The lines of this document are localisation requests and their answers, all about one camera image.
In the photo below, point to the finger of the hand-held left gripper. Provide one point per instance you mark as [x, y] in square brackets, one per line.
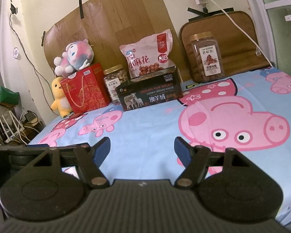
[21, 151]

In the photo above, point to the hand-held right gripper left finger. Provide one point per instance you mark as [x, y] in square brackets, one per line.
[103, 150]

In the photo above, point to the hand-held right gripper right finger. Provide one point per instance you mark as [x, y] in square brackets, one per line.
[181, 150]

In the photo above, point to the white router with antennas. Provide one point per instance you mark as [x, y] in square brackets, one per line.
[11, 128]

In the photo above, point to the black charger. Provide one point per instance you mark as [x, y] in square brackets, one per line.
[30, 117]

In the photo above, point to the printed cartoon blanket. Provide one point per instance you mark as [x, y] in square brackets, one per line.
[148, 126]

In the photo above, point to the green bag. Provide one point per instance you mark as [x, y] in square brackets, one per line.
[4, 95]

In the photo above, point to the red gift bag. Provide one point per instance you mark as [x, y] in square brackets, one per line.
[84, 89]

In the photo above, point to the black printed box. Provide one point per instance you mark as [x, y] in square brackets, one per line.
[150, 94]

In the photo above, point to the yellow plush duck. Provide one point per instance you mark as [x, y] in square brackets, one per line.
[59, 97]

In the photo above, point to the small clear nut jar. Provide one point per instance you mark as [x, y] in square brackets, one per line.
[114, 82]

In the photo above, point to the tall clear nut jar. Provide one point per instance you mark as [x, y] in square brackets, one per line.
[207, 58]

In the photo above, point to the pink plush toy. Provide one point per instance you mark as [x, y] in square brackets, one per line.
[75, 55]

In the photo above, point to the pink snack bag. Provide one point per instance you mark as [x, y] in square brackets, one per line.
[145, 53]

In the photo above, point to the black tape strip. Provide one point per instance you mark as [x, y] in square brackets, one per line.
[43, 38]
[81, 7]
[198, 14]

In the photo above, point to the brown seat cushion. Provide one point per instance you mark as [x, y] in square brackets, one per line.
[237, 36]

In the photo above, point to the green glass window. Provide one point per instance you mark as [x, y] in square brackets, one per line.
[283, 29]

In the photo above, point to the round wall hook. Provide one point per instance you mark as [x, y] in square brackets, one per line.
[15, 53]

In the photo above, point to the black wall adapter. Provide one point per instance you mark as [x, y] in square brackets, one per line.
[13, 9]

